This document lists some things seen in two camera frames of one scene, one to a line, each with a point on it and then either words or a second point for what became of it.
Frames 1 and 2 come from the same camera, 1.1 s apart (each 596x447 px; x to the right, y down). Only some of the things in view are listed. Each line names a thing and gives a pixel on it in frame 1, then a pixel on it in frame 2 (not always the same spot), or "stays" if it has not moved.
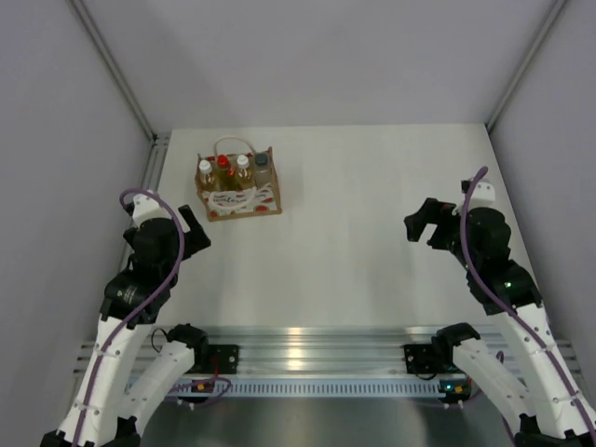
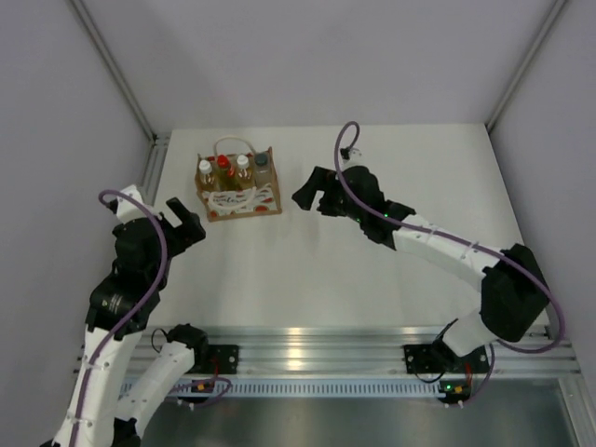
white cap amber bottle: [207, 179] stays
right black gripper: [431, 210] -> [321, 179]
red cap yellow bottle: [225, 176] stays
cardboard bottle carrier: [235, 203] stays
